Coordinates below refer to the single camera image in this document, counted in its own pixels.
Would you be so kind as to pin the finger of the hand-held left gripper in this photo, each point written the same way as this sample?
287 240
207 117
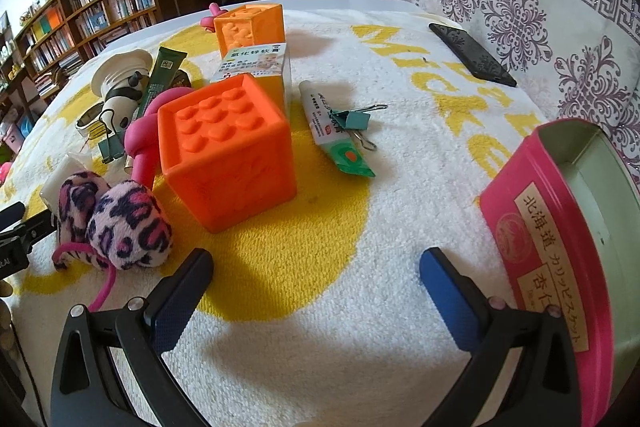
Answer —
12 212
37 228

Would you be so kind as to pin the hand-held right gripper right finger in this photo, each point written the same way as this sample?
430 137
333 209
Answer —
445 292

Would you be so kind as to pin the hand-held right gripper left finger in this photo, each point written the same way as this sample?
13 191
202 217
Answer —
175 302

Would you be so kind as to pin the white tissue pack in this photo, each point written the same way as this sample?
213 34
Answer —
62 174

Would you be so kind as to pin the pink leopard plush earmuffs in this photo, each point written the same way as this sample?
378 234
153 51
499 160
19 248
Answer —
130 227

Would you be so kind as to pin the teal binder clip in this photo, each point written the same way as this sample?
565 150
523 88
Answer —
352 119
107 149

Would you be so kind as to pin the pink tin container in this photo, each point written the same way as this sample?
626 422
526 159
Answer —
530 227

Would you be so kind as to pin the black orange lighter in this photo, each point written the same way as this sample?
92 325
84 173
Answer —
90 119

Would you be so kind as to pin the pink knotted toy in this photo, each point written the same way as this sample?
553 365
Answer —
142 142

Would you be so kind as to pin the red-orange rubber cube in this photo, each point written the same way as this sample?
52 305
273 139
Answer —
235 167

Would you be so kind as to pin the panda figurine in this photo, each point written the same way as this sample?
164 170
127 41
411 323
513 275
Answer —
120 99

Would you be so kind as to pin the dark green stick sachet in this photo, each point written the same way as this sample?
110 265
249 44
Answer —
162 72

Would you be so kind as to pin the white green ointment tube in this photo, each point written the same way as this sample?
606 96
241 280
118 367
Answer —
325 127

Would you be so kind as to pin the white yellow medicine box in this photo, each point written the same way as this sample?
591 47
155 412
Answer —
255 62

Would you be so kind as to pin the pink cloth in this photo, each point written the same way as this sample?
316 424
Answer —
5 172

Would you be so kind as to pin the pink storage bin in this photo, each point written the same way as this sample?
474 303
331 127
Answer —
9 139

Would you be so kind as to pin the blue storage bin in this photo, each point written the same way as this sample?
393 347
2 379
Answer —
26 128

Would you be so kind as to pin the white yellow printed blanket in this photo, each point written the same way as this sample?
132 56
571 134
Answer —
325 257

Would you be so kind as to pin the small open shelf rack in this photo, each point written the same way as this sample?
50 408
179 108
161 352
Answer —
10 72

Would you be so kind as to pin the large wooden bookcase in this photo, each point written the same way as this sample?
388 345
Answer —
100 2

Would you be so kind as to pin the black phone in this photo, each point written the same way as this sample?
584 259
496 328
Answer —
472 54

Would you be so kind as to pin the small pink toy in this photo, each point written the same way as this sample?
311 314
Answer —
209 21

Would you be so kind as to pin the light orange rubber cube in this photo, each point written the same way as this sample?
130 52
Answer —
250 27

